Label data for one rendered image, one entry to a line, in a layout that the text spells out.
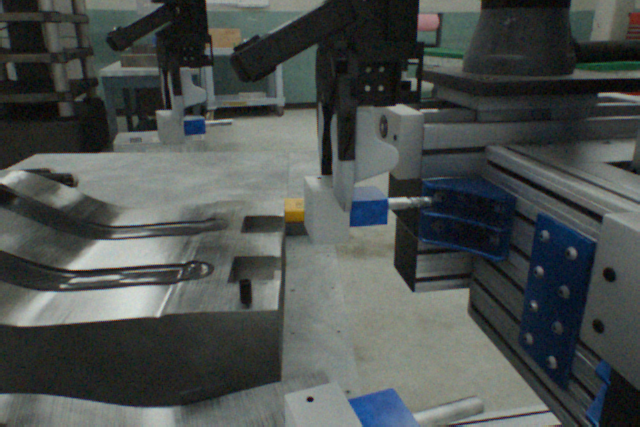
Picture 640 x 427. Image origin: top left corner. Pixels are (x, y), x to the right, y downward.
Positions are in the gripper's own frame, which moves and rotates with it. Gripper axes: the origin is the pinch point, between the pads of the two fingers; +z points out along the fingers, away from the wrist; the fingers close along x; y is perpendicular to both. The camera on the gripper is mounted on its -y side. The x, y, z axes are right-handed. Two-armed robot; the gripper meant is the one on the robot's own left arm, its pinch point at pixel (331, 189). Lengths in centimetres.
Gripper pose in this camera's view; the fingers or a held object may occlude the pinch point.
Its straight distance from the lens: 47.3
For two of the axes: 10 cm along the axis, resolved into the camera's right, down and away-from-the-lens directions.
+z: 0.0, 9.5, 3.3
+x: -2.0, -3.2, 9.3
